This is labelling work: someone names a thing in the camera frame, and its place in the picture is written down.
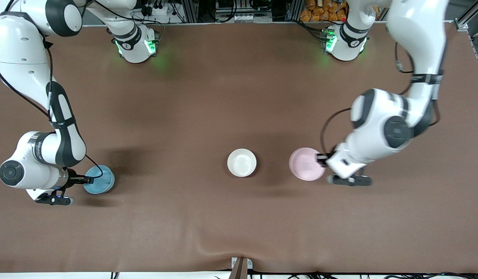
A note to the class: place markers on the grey table corner bracket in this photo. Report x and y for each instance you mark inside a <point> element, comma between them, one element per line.
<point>462,24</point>

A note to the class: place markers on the aluminium frame profile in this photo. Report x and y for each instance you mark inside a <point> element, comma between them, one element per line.
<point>471,15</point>

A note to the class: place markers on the pink bowl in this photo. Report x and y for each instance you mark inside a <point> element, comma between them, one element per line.
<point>305,164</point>

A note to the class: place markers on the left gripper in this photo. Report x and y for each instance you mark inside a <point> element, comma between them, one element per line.
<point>323,159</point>

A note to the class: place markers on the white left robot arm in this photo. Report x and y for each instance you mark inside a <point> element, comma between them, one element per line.
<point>417,23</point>

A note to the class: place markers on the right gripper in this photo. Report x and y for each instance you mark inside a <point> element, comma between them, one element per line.
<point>74,180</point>

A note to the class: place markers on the blue bowl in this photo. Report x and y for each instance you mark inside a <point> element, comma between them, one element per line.
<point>101,185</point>

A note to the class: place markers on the white electrical device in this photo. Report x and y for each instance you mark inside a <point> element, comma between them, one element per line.
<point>250,18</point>

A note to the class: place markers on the metal bracket with brown post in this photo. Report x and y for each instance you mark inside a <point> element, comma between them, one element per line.
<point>240,267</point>

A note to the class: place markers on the orange snack packets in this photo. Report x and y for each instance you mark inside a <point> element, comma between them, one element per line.
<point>320,11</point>

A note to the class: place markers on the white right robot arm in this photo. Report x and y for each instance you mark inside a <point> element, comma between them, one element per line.
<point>18,50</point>

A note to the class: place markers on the white bowl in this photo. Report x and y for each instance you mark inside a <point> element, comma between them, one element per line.
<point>241,162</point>

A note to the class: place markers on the brown table mat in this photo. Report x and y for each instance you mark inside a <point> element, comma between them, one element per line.
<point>239,224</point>

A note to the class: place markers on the white power strip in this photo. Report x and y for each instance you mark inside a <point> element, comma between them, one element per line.
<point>157,9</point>

